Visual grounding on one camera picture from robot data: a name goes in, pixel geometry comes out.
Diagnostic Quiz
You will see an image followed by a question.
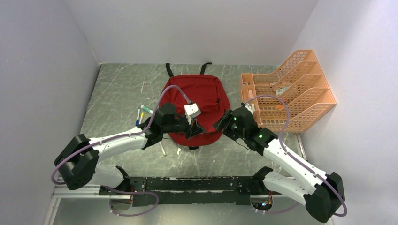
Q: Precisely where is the yellow cap marker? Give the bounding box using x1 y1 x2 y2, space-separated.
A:
139 112 145 124

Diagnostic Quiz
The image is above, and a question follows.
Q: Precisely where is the blue cap marker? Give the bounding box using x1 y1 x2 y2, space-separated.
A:
135 108 141 126

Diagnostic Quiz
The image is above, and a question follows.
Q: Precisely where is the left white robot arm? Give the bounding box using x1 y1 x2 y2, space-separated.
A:
54 103 205 195

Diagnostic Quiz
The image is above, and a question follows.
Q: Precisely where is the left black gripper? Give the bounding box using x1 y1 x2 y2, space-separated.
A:
162 115 206 140

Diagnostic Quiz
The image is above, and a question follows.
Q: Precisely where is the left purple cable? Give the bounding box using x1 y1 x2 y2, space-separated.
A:
50 84 192 217

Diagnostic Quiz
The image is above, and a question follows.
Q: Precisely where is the green white glue stick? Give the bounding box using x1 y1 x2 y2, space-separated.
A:
140 105 153 114

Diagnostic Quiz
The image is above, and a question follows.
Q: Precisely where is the black mounting rail base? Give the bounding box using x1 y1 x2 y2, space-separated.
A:
99 176 271 206

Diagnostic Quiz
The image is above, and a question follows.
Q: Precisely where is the red backpack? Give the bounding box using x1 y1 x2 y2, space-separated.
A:
165 62 230 150

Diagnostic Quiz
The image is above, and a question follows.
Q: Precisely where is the orange plastic file organizer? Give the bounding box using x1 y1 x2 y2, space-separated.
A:
240 49 336 133

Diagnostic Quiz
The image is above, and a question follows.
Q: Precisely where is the white pencil stick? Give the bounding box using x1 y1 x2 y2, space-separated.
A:
160 143 167 156

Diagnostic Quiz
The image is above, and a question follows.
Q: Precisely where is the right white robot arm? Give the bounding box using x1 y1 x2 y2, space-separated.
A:
213 106 348 223

